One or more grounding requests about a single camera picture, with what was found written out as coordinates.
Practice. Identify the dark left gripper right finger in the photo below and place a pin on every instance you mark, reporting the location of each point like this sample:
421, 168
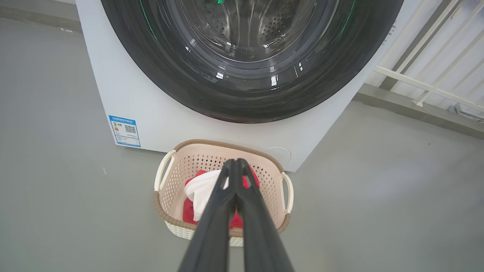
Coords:
261, 245

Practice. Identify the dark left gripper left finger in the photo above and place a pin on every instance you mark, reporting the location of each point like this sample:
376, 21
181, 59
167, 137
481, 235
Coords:
211, 241

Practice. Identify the red garment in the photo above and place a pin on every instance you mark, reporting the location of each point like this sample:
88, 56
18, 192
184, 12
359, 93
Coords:
200, 189

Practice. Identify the black round glass washer door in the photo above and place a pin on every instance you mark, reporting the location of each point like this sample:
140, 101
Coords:
302, 87

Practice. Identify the cream basket with brown rim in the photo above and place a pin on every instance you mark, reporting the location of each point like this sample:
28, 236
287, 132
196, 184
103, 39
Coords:
196, 158

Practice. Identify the white front-load washing machine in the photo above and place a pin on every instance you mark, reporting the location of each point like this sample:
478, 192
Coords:
151, 94

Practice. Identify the round white filter cover flap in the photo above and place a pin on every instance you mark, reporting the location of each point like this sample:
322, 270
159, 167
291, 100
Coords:
278, 155

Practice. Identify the blue energy label sticker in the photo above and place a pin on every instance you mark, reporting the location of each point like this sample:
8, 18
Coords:
124, 132

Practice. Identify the white metal railing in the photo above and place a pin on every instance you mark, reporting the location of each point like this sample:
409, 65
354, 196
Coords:
423, 87

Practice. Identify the grey metal floor bracket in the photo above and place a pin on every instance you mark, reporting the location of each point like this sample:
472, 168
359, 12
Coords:
457, 109

